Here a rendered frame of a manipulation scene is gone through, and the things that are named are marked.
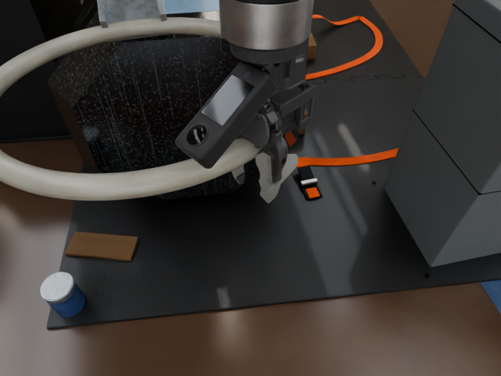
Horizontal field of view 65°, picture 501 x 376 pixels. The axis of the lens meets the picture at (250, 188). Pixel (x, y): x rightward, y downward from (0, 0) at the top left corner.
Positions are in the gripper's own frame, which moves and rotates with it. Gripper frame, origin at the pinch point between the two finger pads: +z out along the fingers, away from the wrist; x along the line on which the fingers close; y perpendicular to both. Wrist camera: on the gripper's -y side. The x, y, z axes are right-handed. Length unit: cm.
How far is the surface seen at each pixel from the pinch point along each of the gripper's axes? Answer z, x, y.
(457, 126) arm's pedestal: 31, -2, 85
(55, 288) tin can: 72, 64, -23
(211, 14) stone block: 4, 59, 43
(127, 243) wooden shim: 81, 71, 5
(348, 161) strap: 79, 38, 101
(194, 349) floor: 88, 24, -1
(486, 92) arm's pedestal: 17, -6, 82
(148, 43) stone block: 9, 66, 27
